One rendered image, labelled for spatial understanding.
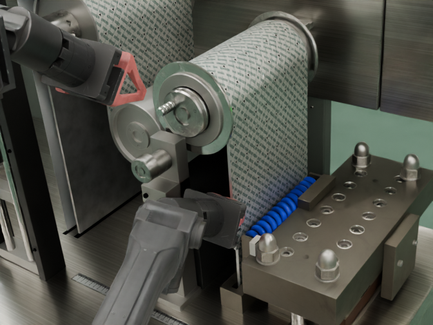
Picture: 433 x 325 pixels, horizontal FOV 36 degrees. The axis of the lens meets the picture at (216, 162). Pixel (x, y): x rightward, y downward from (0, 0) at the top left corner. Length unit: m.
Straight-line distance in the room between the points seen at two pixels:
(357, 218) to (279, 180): 0.15
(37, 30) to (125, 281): 0.28
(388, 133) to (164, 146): 2.69
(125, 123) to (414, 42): 0.49
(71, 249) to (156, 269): 0.60
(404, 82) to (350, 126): 2.51
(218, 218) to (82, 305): 0.35
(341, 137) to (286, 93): 2.48
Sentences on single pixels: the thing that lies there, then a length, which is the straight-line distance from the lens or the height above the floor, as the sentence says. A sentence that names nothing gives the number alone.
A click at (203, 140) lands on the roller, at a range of 0.99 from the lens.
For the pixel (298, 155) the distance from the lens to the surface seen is 1.19.
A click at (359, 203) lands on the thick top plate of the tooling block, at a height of 1.03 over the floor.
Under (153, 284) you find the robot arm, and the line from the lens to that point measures 0.73.
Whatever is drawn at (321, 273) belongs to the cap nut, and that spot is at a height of 1.04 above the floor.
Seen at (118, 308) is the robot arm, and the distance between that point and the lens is 0.69.
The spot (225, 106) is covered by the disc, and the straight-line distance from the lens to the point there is 0.95.
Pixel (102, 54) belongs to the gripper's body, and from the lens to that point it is 0.81.
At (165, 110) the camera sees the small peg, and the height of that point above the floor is 1.26.
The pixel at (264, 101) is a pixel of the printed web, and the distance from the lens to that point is 1.04.
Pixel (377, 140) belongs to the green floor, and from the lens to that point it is 3.55.
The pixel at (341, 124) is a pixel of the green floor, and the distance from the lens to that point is 3.70.
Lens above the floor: 1.67
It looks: 30 degrees down
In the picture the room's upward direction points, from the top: 4 degrees counter-clockwise
